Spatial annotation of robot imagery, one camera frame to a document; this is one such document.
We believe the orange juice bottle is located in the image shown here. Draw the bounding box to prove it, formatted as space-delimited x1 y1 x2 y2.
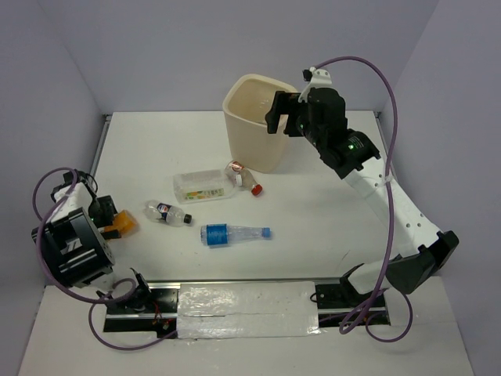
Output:
110 210 139 237

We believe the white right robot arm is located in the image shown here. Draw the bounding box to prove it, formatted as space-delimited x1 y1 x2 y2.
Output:
265 88 460 306

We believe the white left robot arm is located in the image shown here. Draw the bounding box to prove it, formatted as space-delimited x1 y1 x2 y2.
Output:
31 168 121 290

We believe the beige plastic bin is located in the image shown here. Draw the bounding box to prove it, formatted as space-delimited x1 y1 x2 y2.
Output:
222 74 297 173

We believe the pepsi label clear bottle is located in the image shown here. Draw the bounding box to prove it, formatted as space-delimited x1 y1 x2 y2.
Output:
143 200 193 227

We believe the red cap clear bottle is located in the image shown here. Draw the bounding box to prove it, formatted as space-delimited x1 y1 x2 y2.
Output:
225 161 263 197

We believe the square clear juice bottle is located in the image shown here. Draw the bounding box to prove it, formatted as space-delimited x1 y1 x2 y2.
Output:
173 169 243 204

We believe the blue cap clear bottle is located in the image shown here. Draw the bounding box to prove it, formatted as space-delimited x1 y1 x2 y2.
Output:
200 224 272 248

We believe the white foil cover sheet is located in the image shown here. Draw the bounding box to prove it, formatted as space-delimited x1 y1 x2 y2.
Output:
176 281 320 339

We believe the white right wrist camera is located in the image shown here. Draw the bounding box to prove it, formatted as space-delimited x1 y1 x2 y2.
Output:
299 67 332 103

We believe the aluminium table edge rail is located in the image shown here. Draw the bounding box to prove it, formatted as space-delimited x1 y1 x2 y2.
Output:
90 114 112 175

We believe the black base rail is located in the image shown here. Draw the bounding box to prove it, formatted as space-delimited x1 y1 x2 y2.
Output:
103 277 370 338

